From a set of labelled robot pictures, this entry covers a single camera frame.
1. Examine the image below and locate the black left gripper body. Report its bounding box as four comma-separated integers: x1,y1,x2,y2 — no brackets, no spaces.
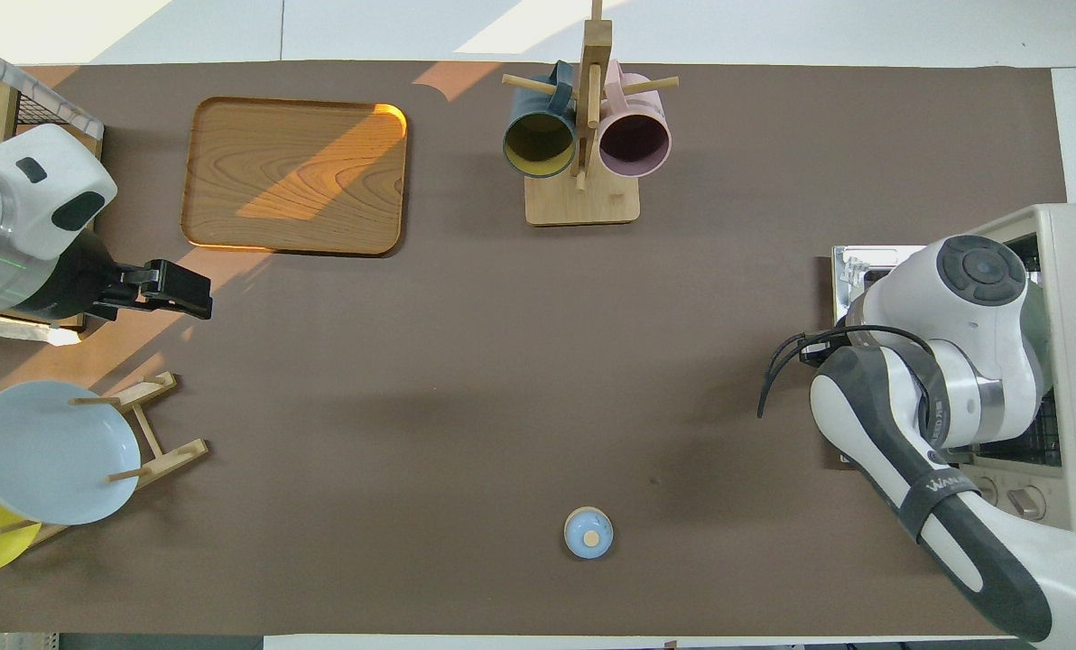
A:
14,231,162,324

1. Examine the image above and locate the wooden tray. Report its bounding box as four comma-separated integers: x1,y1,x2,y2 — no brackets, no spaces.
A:
181,97,409,258

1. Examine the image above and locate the wooden plate rack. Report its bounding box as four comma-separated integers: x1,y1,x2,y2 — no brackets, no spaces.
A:
14,372,209,547

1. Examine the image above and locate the light blue plate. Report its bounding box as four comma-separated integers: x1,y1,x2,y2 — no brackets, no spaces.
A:
0,380,142,526

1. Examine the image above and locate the white chequered cloth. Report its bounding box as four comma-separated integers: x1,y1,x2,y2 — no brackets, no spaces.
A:
0,36,104,138

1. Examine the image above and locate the brown table mat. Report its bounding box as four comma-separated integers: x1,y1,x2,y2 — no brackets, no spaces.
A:
0,60,1070,638

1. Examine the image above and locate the dark blue mug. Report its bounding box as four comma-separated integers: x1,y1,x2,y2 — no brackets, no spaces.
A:
502,61,580,179

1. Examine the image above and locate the wooden mug rack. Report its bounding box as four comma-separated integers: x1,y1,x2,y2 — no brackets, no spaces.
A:
502,0,681,227

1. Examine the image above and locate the pink mug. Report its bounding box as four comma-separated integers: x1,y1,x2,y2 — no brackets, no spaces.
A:
597,61,673,179

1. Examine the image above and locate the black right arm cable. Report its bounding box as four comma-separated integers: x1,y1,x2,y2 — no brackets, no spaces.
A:
757,325,936,418

